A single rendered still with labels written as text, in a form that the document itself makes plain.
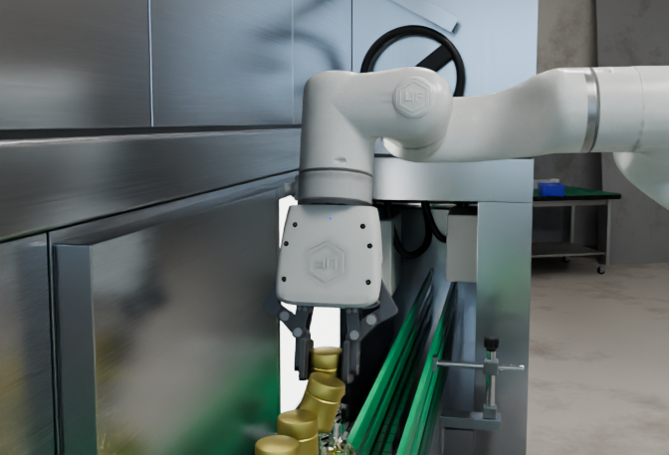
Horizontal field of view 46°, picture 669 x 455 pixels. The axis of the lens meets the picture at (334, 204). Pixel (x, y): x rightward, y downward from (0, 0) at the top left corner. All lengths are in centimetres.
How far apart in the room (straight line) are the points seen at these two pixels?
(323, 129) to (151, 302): 24
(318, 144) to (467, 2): 94
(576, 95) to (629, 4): 784
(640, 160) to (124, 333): 54
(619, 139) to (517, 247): 89
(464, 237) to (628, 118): 101
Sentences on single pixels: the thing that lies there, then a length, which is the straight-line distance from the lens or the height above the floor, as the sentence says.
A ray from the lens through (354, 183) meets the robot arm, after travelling 77.
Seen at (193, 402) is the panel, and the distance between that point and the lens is 79.
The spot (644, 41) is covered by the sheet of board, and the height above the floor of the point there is 218.
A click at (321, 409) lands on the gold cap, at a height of 115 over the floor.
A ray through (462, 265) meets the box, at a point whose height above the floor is 109.
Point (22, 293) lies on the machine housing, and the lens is 57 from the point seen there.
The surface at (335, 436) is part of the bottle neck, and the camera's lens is 80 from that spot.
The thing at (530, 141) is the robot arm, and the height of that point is 139.
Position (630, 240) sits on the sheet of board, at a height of 23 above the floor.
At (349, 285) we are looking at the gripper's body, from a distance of 76.
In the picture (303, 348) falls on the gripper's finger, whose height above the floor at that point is 119.
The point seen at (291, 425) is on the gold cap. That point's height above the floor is 116.
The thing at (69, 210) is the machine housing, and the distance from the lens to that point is 57.
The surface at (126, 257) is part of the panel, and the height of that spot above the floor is 130.
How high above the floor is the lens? 141
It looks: 6 degrees down
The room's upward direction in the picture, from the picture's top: straight up
